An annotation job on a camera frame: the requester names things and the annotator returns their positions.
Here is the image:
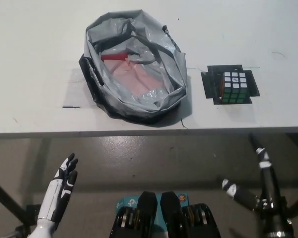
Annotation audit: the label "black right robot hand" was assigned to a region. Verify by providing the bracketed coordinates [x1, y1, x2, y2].
[222, 133, 286, 214]

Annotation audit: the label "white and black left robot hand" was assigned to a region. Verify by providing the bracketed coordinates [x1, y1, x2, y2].
[38, 153, 79, 223]

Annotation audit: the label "rubik's cube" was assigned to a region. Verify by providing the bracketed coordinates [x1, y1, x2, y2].
[218, 71, 248, 105]

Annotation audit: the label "grey plastic bag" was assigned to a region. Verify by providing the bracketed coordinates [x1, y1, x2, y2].
[78, 9, 189, 128]

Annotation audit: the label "pink item in bag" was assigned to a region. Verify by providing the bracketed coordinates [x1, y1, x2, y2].
[105, 60, 166, 96]

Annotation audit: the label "red item in bag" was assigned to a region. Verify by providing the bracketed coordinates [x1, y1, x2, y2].
[101, 52, 129, 61]

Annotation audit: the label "black floor tape patch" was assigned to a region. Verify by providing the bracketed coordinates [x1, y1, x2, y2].
[26, 203, 44, 221]

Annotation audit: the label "black clamp with metal tube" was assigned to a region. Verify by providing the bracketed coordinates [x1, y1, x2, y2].
[0, 224, 32, 238]

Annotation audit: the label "teal tp-link box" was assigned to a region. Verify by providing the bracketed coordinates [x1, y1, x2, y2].
[115, 190, 189, 226]

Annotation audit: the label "black robot torso blocks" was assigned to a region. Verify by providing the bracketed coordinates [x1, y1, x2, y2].
[109, 190, 223, 238]

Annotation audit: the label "clear tape patch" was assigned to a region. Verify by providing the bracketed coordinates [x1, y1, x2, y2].
[61, 68, 100, 109]

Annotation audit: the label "black tape marker square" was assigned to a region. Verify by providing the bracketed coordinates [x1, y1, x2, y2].
[200, 65, 261, 105]

